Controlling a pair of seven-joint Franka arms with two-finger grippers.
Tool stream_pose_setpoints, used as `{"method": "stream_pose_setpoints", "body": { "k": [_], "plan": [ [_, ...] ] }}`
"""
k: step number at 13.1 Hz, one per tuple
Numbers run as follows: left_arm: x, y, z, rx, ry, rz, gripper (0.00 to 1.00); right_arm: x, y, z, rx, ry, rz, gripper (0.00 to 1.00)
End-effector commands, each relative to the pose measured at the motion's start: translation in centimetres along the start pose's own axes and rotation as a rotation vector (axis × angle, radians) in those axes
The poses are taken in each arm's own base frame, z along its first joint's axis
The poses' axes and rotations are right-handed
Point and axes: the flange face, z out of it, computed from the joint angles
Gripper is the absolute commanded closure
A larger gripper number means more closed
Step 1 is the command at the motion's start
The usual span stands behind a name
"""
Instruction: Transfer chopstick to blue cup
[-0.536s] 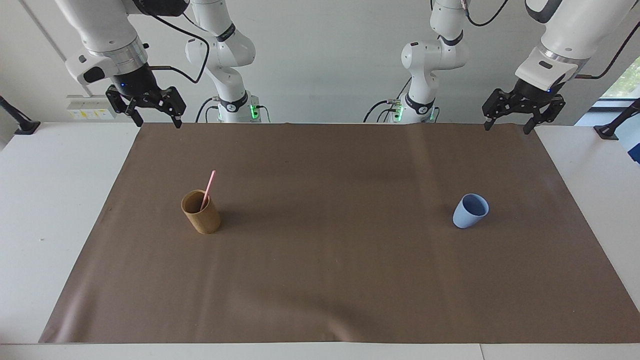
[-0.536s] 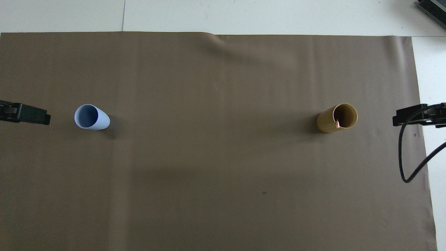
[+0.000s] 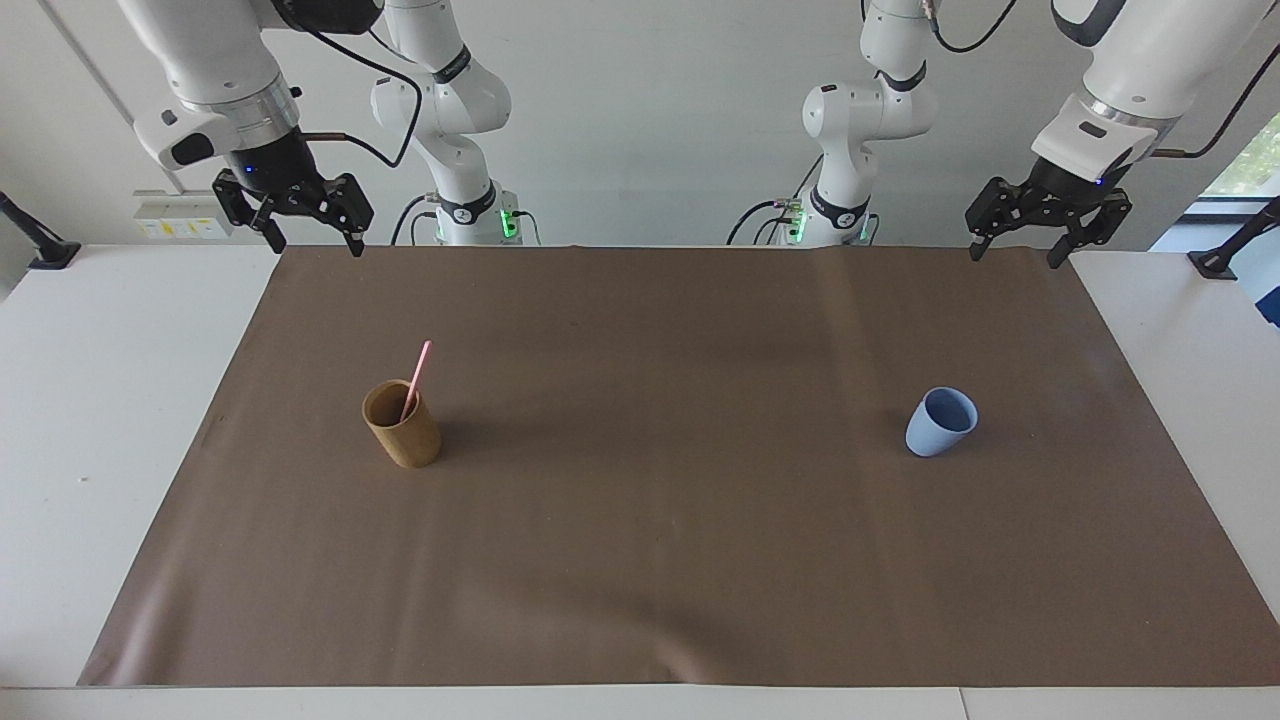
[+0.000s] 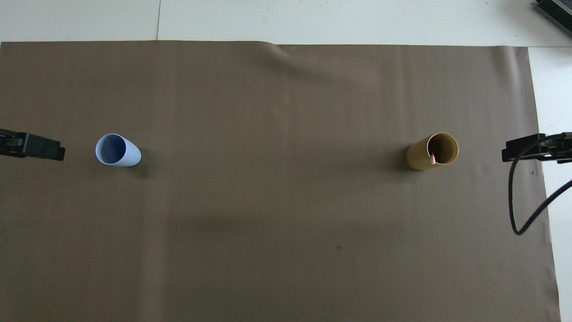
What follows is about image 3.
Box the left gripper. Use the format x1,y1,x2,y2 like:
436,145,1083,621
964,157,1134,270

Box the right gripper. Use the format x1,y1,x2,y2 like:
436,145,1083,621
212,129,377,259

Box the pink chopstick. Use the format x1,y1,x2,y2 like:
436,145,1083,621
400,340,433,423

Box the blue cup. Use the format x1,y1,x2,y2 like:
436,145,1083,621
905,387,980,459

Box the brown cup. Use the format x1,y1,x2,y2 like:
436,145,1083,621
361,379,443,469

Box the black stand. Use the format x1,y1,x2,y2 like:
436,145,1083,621
0,190,82,272
1187,195,1280,281

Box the window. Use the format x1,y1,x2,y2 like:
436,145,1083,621
1185,110,1280,216

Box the black cable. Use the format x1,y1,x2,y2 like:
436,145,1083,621
285,8,425,170
390,194,441,247
928,0,1019,55
1150,68,1280,160
726,155,825,247

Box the white wall socket strip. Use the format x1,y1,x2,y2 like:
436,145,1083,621
133,189,234,242

